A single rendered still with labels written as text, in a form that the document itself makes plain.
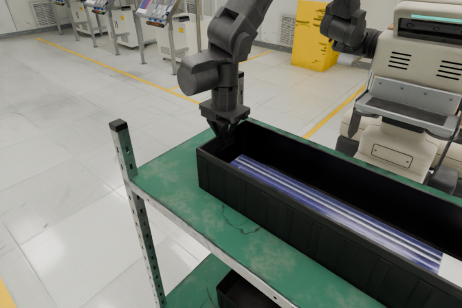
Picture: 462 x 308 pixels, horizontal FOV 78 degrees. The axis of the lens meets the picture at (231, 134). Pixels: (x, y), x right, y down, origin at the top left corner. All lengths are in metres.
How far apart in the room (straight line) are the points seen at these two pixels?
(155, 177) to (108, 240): 1.22
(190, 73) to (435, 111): 0.71
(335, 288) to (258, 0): 0.51
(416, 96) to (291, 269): 0.63
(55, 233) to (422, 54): 2.00
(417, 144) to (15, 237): 2.10
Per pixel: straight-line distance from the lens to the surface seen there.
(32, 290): 1.90
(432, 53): 0.96
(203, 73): 0.54
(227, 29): 0.55
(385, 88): 0.99
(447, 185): 1.24
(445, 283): 0.49
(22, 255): 2.08
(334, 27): 0.91
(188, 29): 4.24
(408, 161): 1.10
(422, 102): 0.98
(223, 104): 0.60
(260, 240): 0.59
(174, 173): 0.74
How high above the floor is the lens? 1.41
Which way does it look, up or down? 32 degrees down
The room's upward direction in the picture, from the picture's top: straight up
